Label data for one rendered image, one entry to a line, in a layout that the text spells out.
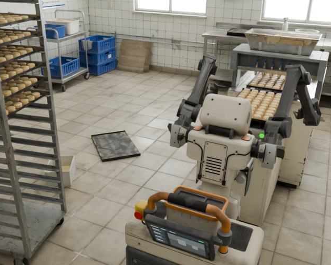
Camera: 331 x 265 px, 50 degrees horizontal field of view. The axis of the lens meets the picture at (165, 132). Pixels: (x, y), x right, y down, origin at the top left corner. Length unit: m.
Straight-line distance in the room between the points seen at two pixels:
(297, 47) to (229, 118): 1.51
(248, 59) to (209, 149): 1.61
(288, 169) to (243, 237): 1.81
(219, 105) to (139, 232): 0.64
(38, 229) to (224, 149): 1.53
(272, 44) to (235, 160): 1.59
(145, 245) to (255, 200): 1.27
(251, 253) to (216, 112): 0.59
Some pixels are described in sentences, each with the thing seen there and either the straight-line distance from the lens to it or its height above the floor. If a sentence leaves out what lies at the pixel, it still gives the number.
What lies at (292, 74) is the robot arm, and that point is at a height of 1.31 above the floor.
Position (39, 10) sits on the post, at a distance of 2.21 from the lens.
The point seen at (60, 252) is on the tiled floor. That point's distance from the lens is 2.63.
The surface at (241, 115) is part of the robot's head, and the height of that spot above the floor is 1.21.
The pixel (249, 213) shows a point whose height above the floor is 0.18.
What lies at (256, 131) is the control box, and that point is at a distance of 2.33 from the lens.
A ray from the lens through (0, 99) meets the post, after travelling 1.94.
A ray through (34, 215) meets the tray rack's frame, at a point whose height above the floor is 0.15.
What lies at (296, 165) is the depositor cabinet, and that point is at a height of 0.28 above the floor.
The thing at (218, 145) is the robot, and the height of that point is 1.08.
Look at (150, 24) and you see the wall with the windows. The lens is 6.71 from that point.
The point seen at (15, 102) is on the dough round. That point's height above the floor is 1.05.
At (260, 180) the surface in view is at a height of 0.47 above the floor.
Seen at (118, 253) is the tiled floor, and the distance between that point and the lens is 2.56.
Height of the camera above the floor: 1.77
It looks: 25 degrees down
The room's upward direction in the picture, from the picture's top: 1 degrees clockwise
